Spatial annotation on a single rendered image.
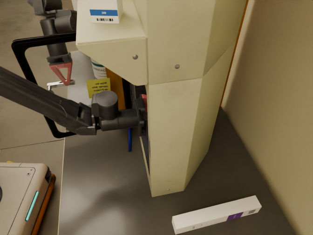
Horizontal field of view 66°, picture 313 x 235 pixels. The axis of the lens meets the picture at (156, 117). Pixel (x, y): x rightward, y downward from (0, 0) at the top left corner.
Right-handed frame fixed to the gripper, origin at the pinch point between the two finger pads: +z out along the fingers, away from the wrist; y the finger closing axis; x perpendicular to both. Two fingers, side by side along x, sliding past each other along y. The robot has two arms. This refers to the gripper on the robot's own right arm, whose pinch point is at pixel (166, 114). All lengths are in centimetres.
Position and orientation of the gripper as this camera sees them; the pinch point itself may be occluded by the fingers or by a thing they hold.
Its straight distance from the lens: 74.1
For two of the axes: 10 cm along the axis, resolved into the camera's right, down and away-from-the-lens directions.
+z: 9.7, -1.1, 1.9
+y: -2.2, -7.1, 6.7
